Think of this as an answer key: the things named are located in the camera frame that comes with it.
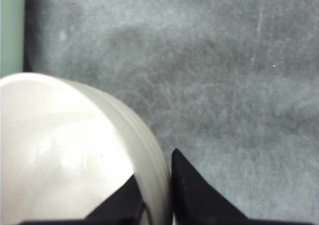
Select mint green breakfast maker base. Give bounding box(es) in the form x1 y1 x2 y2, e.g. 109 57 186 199
0 0 25 78

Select beige ribbed bowl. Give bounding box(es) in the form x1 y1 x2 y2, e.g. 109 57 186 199
0 73 173 225

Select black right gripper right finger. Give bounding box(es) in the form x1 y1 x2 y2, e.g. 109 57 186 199
171 148 307 225

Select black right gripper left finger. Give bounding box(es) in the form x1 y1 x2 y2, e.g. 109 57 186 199
20 176 146 225

